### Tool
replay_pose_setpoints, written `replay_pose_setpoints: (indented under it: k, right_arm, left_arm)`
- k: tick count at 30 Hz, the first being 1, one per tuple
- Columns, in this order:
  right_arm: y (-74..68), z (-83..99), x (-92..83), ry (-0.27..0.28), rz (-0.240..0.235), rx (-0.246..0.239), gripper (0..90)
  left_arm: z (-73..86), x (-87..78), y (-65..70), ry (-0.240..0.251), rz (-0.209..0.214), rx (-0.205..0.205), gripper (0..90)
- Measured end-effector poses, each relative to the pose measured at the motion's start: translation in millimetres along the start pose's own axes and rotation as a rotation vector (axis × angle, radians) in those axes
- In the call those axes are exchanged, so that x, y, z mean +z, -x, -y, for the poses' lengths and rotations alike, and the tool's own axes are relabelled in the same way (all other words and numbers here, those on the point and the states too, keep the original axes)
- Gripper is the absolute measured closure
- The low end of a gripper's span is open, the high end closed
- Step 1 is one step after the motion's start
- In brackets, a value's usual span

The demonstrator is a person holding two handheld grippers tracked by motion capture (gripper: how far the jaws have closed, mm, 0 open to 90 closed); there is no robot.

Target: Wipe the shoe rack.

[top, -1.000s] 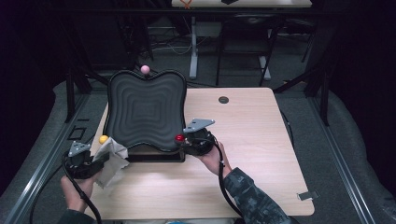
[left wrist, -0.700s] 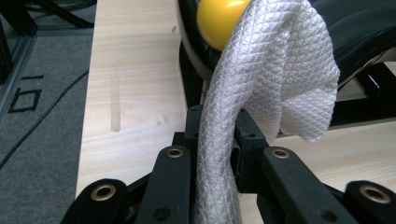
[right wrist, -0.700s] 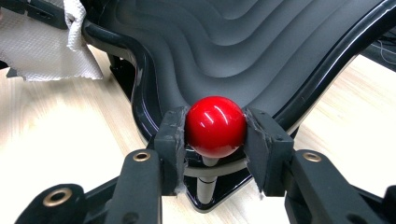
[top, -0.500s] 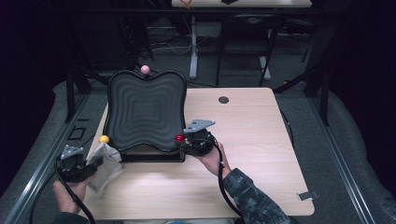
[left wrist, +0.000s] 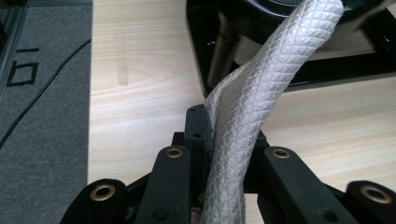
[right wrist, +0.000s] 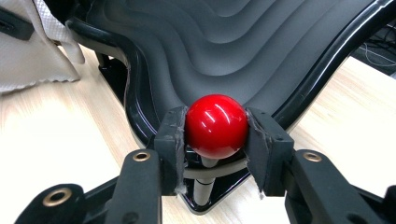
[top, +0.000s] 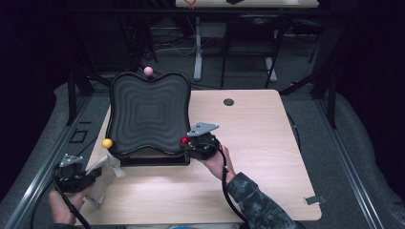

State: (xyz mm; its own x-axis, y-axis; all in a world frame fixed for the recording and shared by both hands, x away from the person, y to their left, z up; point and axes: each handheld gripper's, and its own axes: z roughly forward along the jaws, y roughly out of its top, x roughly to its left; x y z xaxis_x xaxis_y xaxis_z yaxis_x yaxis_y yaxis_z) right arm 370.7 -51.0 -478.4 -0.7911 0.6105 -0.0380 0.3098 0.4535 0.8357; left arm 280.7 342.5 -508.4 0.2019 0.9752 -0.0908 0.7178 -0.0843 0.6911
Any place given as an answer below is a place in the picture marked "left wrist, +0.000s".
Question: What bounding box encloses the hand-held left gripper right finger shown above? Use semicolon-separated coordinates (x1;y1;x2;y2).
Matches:
243;130;269;192

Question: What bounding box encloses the metal floor rail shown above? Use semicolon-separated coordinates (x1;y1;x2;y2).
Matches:
0;0;29;94

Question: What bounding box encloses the beige wiping cloth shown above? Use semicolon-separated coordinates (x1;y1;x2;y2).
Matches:
199;0;345;224

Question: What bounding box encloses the black floor cable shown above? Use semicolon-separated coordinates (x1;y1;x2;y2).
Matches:
0;37;92;149

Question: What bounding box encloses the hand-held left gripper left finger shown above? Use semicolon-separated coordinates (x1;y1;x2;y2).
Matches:
172;104;215;197

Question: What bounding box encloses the black wavy tray stand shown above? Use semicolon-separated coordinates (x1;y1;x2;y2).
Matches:
186;0;396;97

